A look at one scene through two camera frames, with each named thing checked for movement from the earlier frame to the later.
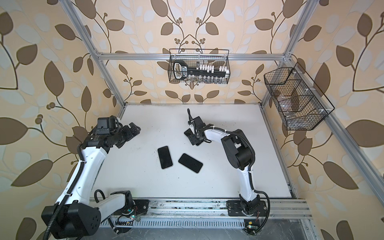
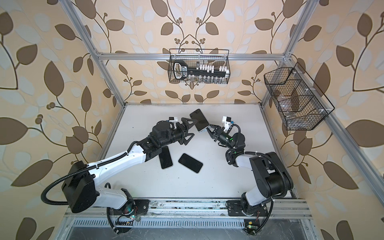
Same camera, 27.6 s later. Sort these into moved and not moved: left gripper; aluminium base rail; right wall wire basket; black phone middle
Moved: left gripper
Not moved: aluminium base rail; black phone middle; right wall wire basket
